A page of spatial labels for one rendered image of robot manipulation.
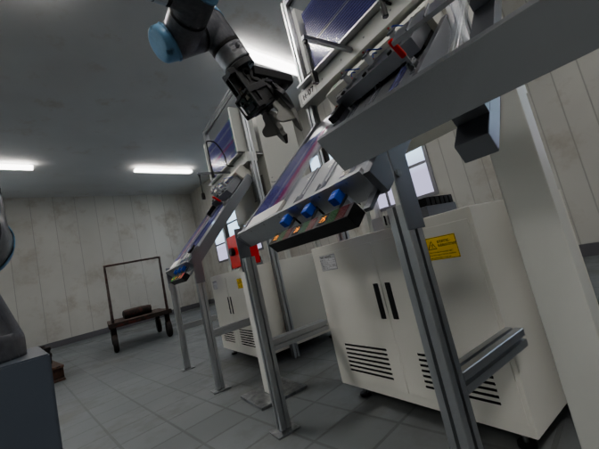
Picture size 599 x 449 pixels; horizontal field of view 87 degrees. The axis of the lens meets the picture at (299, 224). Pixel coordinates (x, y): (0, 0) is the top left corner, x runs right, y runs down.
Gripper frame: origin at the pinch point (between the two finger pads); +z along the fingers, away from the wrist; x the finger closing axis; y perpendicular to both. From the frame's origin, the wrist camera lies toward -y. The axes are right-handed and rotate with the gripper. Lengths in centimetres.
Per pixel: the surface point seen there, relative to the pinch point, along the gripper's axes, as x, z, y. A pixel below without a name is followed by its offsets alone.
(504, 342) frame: 25, 62, 8
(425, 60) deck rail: 21.1, 5.3, -33.4
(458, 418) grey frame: 25, 58, 30
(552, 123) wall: -40, 128, -329
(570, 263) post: 45, 40, 13
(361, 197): 14.1, 20.9, 7.7
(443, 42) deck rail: 21, 4, -48
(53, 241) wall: -796, -162, 26
